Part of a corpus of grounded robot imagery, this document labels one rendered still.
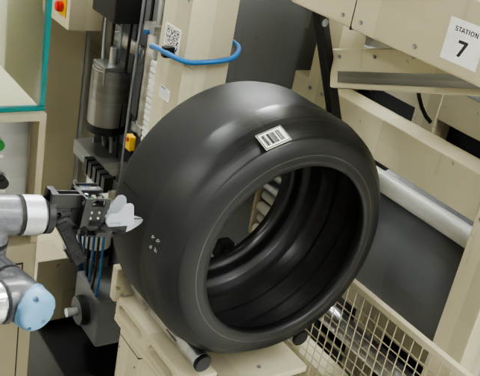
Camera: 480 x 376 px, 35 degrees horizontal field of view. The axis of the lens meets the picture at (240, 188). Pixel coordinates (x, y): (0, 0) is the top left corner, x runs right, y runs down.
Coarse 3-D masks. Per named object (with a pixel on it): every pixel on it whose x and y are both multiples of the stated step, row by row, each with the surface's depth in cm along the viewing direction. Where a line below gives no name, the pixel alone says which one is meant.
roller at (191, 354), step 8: (136, 296) 191; (144, 304) 188; (152, 312) 184; (160, 320) 181; (168, 336) 179; (176, 336) 176; (176, 344) 176; (184, 344) 173; (184, 352) 173; (192, 352) 171; (200, 352) 171; (192, 360) 170; (200, 360) 169; (208, 360) 171; (200, 368) 170
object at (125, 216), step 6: (126, 204) 148; (132, 204) 148; (120, 210) 148; (126, 210) 148; (132, 210) 149; (108, 216) 146; (114, 216) 147; (120, 216) 148; (126, 216) 149; (132, 216) 150; (108, 222) 147; (114, 222) 148; (120, 222) 148; (126, 222) 149; (132, 222) 150; (138, 222) 152; (132, 228) 151
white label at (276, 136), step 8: (272, 128) 150; (280, 128) 150; (256, 136) 148; (264, 136) 149; (272, 136) 149; (280, 136) 149; (288, 136) 149; (264, 144) 147; (272, 144) 148; (280, 144) 148
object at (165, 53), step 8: (152, 48) 186; (160, 48) 178; (168, 48) 178; (240, 48) 182; (168, 56) 176; (176, 56) 174; (232, 56) 180; (192, 64) 174; (200, 64) 175; (208, 64) 177
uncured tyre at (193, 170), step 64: (192, 128) 155; (256, 128) 150; (320, 128) 156; (128, 192) 159; (192, 192) 146; (320, 192) 196; (128, 256) 161; (192, 256) 149; (256, 256) 200; (320, 256) 193; (192, 320) 157; (256, 320) 187
